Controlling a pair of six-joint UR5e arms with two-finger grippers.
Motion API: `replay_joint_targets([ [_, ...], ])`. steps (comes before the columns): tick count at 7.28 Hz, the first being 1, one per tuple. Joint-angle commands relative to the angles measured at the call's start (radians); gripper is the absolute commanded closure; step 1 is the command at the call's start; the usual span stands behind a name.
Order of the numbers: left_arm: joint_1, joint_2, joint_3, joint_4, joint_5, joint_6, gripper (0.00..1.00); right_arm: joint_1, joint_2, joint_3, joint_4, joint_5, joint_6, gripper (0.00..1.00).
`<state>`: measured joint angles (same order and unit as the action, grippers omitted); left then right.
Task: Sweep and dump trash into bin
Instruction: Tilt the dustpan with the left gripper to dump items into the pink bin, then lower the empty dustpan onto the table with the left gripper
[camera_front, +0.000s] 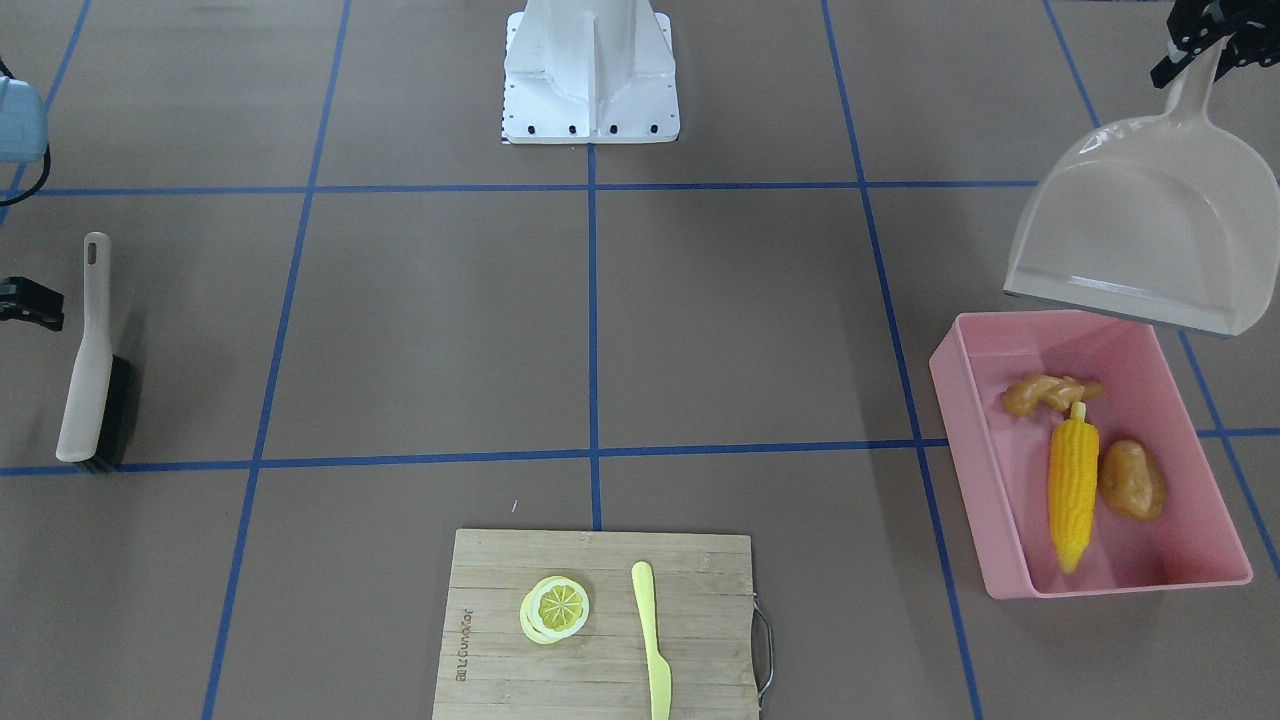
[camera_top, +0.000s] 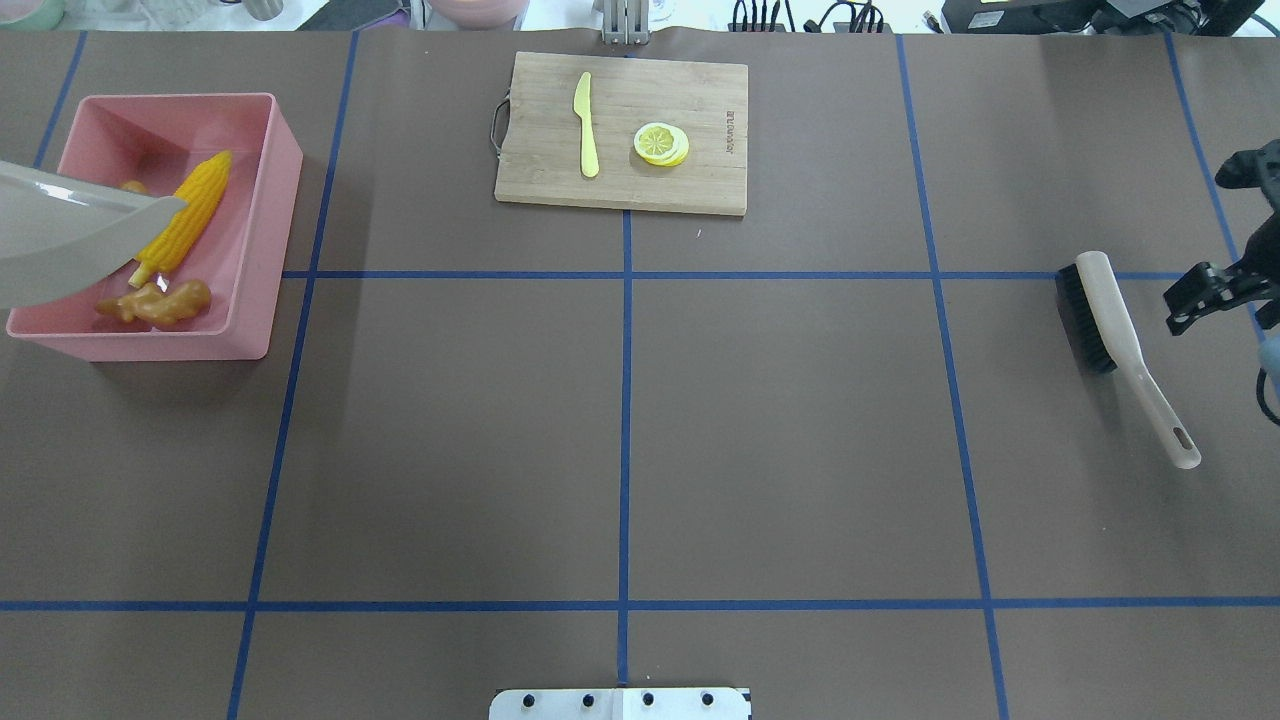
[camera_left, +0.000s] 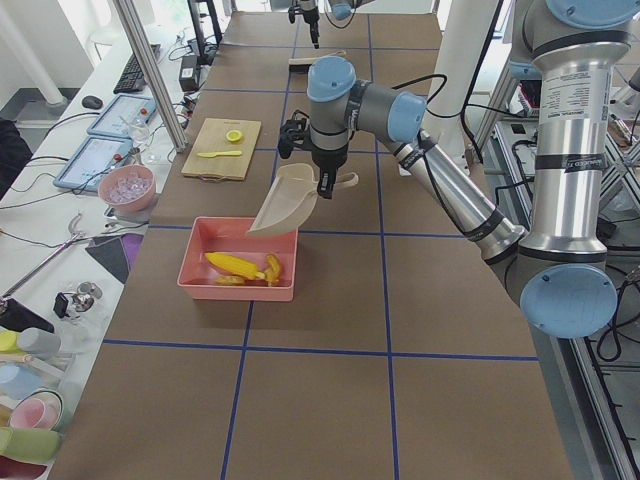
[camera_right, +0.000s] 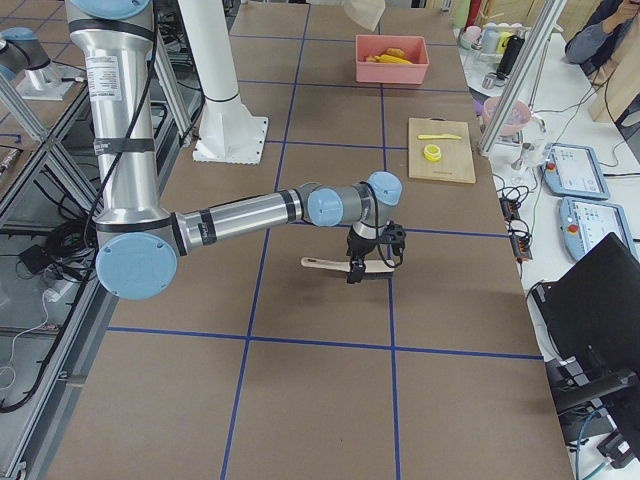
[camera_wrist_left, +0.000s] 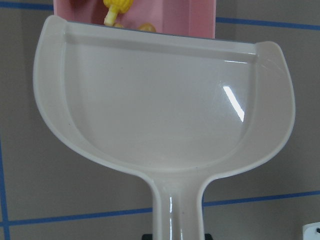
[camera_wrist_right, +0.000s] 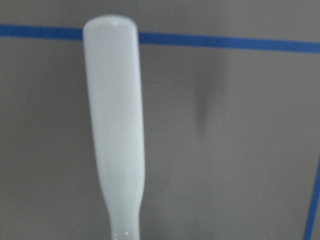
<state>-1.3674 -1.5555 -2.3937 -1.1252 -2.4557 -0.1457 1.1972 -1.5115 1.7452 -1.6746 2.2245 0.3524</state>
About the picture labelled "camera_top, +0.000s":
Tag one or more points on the beige plastic dustpan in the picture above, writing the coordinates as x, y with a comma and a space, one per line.
60, 235

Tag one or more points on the pink plastic bin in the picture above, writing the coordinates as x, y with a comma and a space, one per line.
158, 140

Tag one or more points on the tan toy ginger root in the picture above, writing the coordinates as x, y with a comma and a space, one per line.
159, 308

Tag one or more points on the wooden cutting board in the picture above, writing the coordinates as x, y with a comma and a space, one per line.
538, 159

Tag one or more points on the yellow plastic knife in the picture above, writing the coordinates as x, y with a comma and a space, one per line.
582, 105

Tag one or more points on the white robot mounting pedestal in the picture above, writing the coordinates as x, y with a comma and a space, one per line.
623, 703

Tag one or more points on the yellow toy corn cob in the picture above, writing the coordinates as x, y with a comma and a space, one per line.
202, 190

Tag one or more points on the yellow lemon slices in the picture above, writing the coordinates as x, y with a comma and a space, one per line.
661, 144

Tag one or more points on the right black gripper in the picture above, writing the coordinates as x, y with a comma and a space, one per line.
1215, 286

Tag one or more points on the pink bowl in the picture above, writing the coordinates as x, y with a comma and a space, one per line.
480, 14

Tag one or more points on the beige hand brush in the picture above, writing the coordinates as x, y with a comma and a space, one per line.
1099, 322

